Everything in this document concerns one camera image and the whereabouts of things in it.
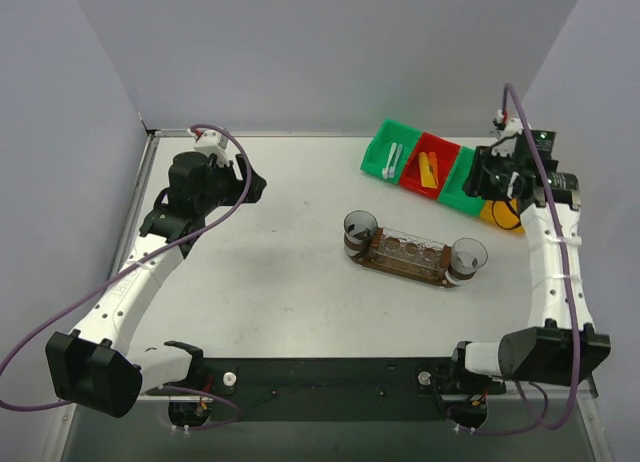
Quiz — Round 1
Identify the orange toothpaste tube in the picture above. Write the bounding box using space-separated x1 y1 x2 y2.
427 151 439 185

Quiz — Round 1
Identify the yellow toothpaste tube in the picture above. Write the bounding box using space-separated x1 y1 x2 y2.
418 152 439 189

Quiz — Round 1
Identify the clear glass cup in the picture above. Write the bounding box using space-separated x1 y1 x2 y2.
445 238 488 286

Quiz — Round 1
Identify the grey glass cup with holder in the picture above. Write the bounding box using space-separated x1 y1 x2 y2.
343 210 378 257

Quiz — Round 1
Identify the clear acrylic toothbrush rack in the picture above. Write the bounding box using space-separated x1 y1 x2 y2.
370 227 451 285

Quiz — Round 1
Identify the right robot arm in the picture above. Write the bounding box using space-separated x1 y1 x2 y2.
461 131 611 387

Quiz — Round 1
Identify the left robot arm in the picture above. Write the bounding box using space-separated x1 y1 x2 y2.
45 151 266 418

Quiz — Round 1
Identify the light blue toothbrush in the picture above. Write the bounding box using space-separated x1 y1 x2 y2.
388 144 404 179

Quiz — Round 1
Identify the brown oval wooden tray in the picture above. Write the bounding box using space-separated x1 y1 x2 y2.
343 227 453 288

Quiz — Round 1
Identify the yellow bin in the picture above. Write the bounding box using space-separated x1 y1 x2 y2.
479 199 524 234

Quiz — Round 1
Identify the green bin with cups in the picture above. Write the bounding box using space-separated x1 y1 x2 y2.
437 147 485 217

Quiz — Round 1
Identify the red bin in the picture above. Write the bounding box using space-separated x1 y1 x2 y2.
399 132 461 200

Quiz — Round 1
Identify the green bin with toothbrushes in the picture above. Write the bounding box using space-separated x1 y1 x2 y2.
360 119 422 185

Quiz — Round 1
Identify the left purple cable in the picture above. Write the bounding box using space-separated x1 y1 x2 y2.
0 124 254 431

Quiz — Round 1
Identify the purple cable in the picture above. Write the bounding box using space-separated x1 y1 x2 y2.
449 83 584 436
0 124 254 431

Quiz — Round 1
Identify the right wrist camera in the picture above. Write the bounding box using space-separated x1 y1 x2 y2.
492 109 524 145

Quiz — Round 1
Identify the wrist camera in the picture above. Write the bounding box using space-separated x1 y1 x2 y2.
492 109 524 145
192 128 228 156

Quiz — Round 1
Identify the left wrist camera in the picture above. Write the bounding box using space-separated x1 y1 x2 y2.
192 128 228 156

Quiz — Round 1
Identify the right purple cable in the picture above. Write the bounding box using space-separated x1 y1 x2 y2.
449 83 584 436

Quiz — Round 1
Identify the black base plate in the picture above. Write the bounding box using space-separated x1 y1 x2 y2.
167 357 506 426

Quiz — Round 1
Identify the aluminium frame rail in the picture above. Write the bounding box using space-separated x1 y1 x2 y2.
59 354 599 403

